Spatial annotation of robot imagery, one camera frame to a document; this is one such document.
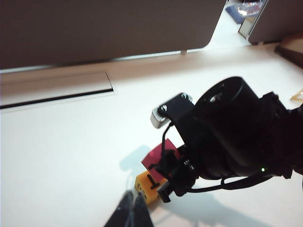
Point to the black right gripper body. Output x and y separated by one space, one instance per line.
225 137

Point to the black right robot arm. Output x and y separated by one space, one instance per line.
284 137

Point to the grey desk divider panel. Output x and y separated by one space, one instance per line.
279 21
94 28

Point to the red letter block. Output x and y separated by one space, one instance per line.
154 158

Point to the brown wooden furniture piece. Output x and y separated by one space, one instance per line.
291 50

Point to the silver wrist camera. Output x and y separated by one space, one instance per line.
157 119

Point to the yellow letter block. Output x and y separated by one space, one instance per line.
144 182

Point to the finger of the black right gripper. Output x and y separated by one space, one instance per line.
166 192
181 153

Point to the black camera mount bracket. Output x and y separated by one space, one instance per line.
180 106

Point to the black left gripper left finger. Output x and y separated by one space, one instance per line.
122 212

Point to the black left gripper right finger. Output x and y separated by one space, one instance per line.
142 212

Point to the white divider support post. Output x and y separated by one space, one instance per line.
184 52

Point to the blue cloth item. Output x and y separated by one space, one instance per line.
233 13

